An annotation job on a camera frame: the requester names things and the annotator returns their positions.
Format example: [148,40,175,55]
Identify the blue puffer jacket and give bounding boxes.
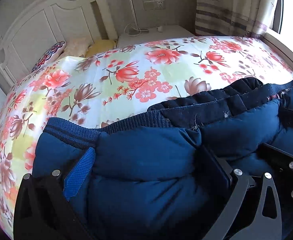
[32,78,293,239]

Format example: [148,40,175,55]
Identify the striped patterned curtain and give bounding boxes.
[195,0,277,38]

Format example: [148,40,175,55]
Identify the floral bed sheet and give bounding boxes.
[0,37,293,238]

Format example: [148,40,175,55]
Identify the white bedside table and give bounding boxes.
[117,25,194,48]

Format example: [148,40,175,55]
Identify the colourful patterned pillow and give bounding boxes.
[31,41,67,72]

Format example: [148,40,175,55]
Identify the beige pillow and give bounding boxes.
[59,37,92,59]

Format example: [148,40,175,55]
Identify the yellow pillow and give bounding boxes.
[85,40,117,57]

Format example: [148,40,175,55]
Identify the white wooden headboard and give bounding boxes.
[0,0,118,93]

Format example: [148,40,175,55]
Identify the white bed frame rail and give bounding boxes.
[262,29,293,71]

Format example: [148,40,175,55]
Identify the wall power socket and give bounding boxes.
[143,0,166,11]

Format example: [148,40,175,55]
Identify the white charging cable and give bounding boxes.
[123,0,150,36]

